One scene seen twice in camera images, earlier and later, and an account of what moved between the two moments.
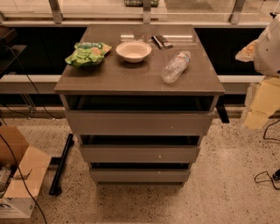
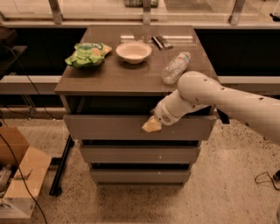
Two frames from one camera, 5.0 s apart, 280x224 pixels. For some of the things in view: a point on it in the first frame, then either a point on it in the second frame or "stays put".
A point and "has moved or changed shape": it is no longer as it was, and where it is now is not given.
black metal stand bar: [55, 189] stays put
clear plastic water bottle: [174, 69] stays put
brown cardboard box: [15, 199] stays put
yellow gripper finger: [248, 53] -> [152, 125]
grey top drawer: [139, 122] has moved or changed shape
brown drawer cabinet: [139, 98] stays put
